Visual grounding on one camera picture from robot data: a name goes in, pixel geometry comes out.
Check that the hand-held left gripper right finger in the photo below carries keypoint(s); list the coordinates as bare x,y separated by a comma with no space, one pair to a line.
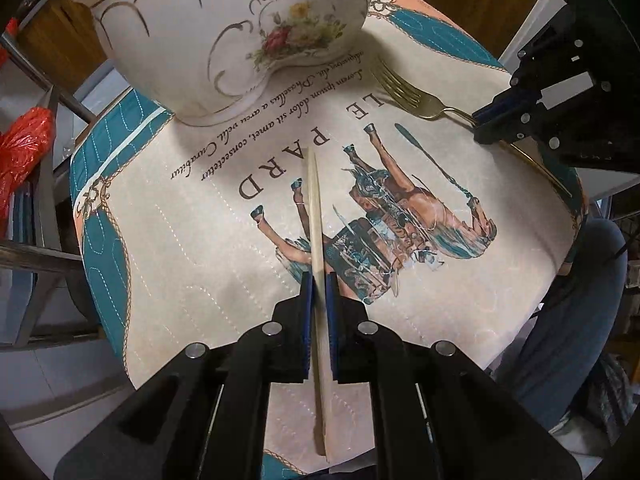
331,330

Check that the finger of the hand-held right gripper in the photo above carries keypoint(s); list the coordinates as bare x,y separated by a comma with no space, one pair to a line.
550,70
495,112

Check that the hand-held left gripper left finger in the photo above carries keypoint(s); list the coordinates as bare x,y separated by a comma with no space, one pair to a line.
309,330

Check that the gold metal fork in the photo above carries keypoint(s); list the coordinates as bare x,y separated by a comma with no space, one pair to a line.
415,100

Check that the wooden chopstick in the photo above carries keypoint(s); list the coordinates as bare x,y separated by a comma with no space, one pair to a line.
314,210

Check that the white floral porcelain bowl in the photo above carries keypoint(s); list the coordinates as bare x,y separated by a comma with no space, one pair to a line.
200,35

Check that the printed horse tablecloth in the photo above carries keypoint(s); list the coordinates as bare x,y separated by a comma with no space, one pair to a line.
200,260

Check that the person's blue jeans leg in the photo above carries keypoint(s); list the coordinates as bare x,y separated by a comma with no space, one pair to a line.
565,335

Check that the metal shelf rack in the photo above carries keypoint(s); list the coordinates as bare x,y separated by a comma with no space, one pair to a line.
25,257

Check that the blue flat boxes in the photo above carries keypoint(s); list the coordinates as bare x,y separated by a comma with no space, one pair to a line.
22,215

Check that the red plastic bag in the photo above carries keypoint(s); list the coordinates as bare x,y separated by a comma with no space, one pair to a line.
25,150

